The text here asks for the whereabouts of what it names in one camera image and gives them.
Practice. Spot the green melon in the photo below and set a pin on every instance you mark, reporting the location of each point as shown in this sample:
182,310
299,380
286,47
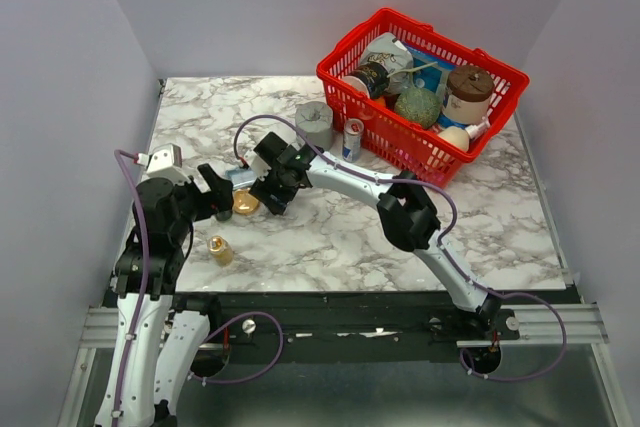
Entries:
418,105

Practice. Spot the grey printed pouch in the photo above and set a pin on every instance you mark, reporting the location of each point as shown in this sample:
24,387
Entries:
388,51

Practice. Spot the red bull can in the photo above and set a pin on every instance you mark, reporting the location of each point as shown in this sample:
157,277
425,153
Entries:
353,131

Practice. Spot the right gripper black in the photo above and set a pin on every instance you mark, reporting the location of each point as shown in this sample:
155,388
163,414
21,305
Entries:
262,191

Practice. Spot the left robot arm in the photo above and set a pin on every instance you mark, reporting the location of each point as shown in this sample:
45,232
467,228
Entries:
159,331

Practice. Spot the brown lid white tub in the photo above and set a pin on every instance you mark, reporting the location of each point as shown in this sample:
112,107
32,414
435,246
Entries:
467,96

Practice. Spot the orange round dish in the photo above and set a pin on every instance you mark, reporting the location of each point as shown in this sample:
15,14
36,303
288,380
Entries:
244,203

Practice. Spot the black table front frame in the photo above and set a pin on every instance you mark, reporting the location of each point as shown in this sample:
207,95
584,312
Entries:
344,327

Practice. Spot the aluminium rail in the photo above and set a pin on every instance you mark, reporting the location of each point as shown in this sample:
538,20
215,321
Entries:
528,325

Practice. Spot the red shopping basket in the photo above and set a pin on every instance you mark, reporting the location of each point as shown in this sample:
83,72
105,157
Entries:
403,144

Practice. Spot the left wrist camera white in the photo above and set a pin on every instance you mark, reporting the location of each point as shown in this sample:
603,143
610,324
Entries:
166,162

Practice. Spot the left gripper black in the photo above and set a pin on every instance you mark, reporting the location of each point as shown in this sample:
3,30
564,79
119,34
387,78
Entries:
219,198

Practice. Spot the amber pill bottle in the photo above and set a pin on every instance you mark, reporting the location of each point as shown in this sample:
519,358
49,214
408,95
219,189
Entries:
220,250

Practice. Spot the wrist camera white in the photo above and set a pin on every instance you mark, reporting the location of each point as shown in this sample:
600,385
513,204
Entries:
166,162
258,166

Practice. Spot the beige egg shaped ball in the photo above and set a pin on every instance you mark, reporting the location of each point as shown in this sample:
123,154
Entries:
457,137

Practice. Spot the grey toilet paper roll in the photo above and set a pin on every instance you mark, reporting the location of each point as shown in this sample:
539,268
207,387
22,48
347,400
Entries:
315,120

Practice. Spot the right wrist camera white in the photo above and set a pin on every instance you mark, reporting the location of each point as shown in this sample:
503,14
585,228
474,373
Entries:
258,166

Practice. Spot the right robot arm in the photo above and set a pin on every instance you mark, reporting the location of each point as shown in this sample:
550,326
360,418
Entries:
407,214

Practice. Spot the blue box in basket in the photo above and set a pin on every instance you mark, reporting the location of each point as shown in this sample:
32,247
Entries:
433,73

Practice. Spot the white pump bottle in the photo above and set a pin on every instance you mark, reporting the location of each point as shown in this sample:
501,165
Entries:
474,131

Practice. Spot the light blue rectangular tray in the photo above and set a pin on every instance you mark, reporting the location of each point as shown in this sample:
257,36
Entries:
241,178

